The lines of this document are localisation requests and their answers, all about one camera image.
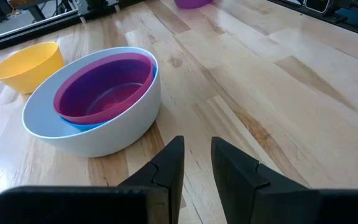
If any large white bowl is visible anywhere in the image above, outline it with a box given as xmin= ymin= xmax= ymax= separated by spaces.
xmin=22 ymin=46 xmax=162 ymax=158

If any grey metal side table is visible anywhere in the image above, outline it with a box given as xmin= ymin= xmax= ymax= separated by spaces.
xmin=0 ymin=0 xmax=77 ymax=23

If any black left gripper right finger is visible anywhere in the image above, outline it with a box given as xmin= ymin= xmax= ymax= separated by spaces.
xmin=211 ymin=136 xmax=358 ymax=224

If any purple plastic bowl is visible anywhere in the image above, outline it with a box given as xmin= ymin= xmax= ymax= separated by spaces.
xmin=174 ymin=0 xmax=213 ymax=9

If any yellow plastic bowl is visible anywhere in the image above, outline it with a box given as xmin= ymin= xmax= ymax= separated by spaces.
xmin=0 ymin=41 xmax=65 ymax=95

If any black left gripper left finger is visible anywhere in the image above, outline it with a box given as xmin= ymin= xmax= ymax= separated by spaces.
xmin=0 ymin=135 xmax=185 ymax=224

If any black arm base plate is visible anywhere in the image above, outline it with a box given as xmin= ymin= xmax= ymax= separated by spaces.
xmin=76 ymin=0 xmax=121 ymax=13

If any pink plastic bowl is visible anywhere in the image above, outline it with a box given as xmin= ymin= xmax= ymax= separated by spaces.
xmin=53 ymin=52 xmax=154 ymax=126

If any blue plastic bowl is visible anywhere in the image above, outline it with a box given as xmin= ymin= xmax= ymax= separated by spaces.
xmin=60 ymin=66 xmax=158 ymax=133

